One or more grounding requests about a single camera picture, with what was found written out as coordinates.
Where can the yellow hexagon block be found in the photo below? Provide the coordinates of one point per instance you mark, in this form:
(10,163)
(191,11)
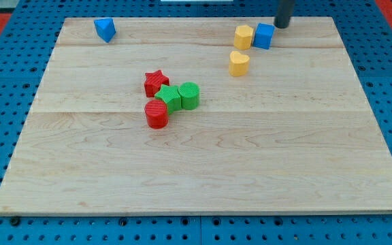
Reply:
(243,37)

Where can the blue cube block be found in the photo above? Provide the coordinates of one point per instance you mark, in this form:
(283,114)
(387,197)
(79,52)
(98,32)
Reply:
(263,36)

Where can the blue triangle block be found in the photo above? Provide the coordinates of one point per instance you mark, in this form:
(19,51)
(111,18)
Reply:
(105,29)

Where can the light wooden board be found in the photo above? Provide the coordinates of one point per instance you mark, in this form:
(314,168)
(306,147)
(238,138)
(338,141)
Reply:
(294,136)

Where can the green cylinder block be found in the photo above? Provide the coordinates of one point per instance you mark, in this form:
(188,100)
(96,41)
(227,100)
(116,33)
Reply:
(189,92)

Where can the green star block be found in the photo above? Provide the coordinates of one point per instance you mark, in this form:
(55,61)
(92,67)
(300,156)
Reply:
(171,97)

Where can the red cylinder block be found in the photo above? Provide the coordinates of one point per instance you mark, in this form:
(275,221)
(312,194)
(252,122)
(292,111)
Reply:
(156,114)

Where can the red star block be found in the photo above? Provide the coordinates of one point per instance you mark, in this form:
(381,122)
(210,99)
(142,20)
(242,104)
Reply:
(154,81)

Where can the yellow heart block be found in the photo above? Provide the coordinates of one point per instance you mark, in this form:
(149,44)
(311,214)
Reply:
(238,64)

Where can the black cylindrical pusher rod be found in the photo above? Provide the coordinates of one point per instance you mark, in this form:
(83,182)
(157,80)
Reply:
(283,13)

